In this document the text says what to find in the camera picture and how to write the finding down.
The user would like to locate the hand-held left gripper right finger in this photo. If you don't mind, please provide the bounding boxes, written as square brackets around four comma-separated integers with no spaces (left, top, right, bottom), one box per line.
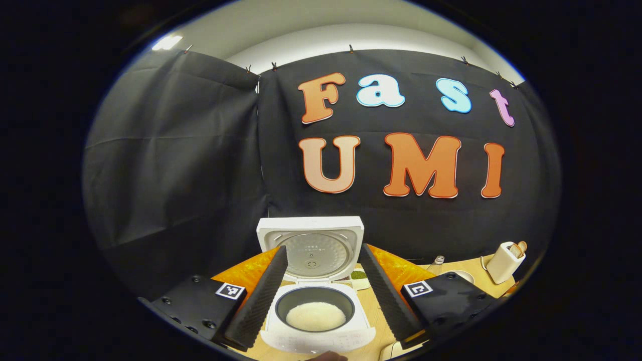
[359,243,497,346]

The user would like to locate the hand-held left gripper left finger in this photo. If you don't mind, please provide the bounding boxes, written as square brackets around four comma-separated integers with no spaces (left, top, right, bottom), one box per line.
[138,246,289,351]

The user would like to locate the white rice cooker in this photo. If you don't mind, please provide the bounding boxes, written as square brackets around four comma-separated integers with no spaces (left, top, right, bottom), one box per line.
[257,216,377,355]

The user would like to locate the white divided grain dish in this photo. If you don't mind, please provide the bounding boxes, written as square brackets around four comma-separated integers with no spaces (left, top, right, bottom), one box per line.
[350,269,373,291]

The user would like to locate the white oval plate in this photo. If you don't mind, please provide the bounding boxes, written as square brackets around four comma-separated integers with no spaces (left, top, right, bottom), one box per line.
[441,270,475,285]

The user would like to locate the white toaster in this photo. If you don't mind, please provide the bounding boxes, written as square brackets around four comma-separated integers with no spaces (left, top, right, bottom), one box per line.
[486,242,526,285]

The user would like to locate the ceiling light panel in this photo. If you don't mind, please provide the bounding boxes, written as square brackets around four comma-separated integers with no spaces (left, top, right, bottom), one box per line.
[152,34,184,52]

